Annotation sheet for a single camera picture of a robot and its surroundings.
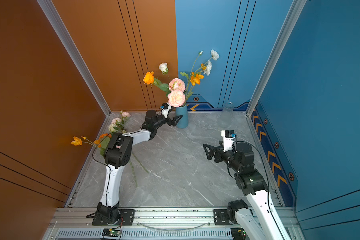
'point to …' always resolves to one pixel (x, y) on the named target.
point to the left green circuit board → (111, 232)
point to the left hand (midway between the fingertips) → (177, 110)
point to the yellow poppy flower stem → (77, 141)
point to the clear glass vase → (225, 119)
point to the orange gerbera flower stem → (98, 142)
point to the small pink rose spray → (118, 125)
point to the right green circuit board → (238, 234)
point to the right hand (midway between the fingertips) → (210, 144)
